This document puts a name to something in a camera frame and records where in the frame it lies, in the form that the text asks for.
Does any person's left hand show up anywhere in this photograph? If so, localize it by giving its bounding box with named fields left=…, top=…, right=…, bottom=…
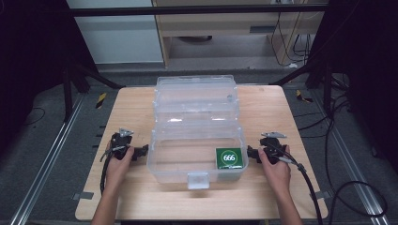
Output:
left=103, top=141, right=135, bottom=193

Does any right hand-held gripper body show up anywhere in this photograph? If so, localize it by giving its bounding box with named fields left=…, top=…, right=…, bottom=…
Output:
left=258, top=131, right=288, bottom=165

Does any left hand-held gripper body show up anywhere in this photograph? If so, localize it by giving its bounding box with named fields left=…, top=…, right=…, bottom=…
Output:
left=108, top=127, right=136, bottom=161

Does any person's right hand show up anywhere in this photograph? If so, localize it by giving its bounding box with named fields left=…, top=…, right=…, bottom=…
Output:
left=257, top=144, right=293, bottom=197

